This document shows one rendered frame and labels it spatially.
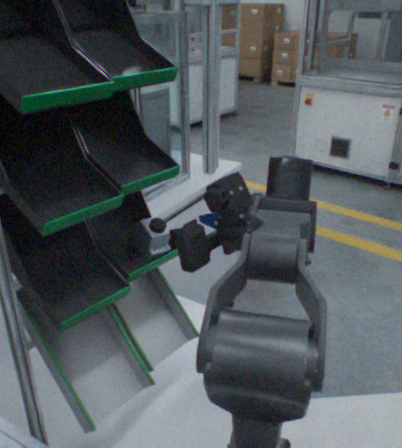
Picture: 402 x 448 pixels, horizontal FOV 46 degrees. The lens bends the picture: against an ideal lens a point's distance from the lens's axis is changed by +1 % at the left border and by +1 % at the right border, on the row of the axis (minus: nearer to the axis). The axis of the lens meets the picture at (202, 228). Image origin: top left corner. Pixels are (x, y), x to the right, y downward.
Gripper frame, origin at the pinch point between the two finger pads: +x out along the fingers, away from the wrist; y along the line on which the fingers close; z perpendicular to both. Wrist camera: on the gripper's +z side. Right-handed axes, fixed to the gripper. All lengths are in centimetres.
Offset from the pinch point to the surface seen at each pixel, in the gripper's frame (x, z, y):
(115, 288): 12.8, -8.4, 9.5
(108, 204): 6.5, 6.9, 11.1
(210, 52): 88, 32, -109
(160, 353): 17.5, -27.6, 0.4
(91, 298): 13.2, -8.1, 14.0
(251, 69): 517, 26, -710
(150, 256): 13.4, -6.4, 0.6
